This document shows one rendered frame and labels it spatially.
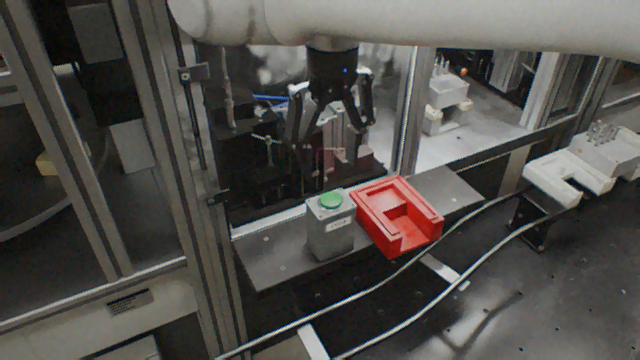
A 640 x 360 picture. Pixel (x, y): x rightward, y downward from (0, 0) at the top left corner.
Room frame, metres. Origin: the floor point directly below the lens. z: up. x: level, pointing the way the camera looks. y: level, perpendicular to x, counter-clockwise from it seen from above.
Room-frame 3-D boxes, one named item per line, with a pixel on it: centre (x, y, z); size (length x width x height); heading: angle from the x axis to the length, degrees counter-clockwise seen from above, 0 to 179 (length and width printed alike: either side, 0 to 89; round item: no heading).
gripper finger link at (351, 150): (0.65, -0.05, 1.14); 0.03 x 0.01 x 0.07; 28
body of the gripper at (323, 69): (0.63, -0.01, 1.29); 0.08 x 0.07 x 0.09; 118
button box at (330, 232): (0.63, -0.01, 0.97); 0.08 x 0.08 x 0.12; 28
